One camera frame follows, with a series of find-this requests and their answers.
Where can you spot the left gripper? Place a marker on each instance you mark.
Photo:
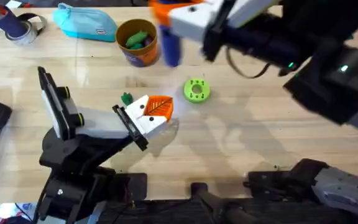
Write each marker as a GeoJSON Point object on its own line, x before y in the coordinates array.
{"type": "Point", "coordinates": [104, 124]}

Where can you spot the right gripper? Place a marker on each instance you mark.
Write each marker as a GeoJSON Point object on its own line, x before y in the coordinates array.
{"type": "Point", "coordinates": [253, 31]}

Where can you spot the blue electric screwdriver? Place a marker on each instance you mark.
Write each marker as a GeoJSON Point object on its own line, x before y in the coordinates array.
{"type": "Point", "coordinates": [170, 46]}

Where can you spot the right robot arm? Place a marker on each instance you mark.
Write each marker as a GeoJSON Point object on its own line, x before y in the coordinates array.
{"type": "Point", "coordinates": [337, 189]}

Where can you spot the green toy vegetable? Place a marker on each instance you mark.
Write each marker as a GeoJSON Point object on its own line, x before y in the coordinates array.
{"type": "Point", "coordinates": [126, 99]}

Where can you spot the green disc with holes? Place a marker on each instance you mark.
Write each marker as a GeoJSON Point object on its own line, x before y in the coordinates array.
{"type": "Point", "coordinates": [202, 93]}

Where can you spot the orange tub with toys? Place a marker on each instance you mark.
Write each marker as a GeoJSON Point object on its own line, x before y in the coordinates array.
{"type": "Point", "coordinates": [141, 56]}

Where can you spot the left wrist upright black plate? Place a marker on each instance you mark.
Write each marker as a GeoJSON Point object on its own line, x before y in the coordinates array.
{"type": "Point", "coordinates": [53, 102]}

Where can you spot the light blue zip bag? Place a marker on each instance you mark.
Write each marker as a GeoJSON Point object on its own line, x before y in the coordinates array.
{"type": "Point", "coordinates": [82, 23]}

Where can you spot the grey tape roll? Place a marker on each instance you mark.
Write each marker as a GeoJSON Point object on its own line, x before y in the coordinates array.
{"type": "Point", "coordinates": [26, 37]}

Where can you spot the dark blue cup with sticks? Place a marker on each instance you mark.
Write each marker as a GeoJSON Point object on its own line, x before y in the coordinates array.
{"type": "Point", "coordinates": [9, 21]}

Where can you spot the colourful printed bag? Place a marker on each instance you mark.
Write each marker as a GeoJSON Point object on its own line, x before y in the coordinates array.
{"type": "Point", "coordinates": [2, 214]}

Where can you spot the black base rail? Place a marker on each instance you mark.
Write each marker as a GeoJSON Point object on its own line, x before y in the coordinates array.
{"type": "Point", "coordinates": [172, 213]}

